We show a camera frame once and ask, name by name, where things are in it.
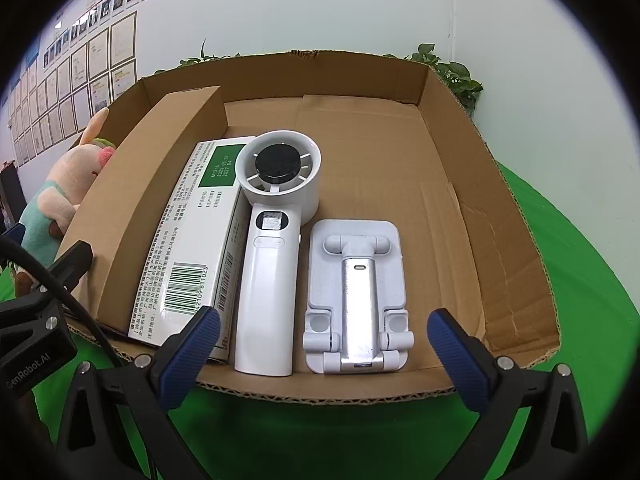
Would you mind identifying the green potted plant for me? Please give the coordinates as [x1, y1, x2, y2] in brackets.
[404, 42, 484, 113]
[154, 39, 243, 68]

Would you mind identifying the pink plush pig toy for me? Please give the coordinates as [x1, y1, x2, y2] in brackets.
[14, 106, 118, 298]

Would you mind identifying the long cardboard box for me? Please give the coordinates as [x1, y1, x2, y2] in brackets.
[94, 86, 229, 333]

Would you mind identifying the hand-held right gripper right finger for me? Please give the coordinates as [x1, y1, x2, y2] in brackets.
[426, 308, 591, 480]

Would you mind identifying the white folding phone stand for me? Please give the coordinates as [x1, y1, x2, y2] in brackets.
[301, 219, 416, 376]

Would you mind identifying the white and green medicine box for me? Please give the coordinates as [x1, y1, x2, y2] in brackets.
[127, 135, 261, 361]

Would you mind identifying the large cardboard box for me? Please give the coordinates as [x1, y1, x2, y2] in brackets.
[52, 49, 562, 406]

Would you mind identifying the wall of framed certificates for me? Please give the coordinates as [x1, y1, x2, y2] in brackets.
[7, 10, 138, 163]

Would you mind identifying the black cable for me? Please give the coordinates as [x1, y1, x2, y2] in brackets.
[0, 236, 123, 368]

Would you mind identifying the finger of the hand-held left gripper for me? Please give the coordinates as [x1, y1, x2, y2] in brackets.
[37, 241, 94, 306]

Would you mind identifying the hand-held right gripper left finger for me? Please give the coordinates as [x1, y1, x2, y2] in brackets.
[52, 306, 222, 480]

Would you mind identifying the dark furniture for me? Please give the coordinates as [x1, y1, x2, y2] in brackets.
[0, 160, 26, 226]

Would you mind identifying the green table cloth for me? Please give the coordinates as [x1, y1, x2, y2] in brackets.
[0, 157, 640, 480]

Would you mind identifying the white handheld fan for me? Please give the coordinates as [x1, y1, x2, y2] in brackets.
[232, 130, 322, 377]

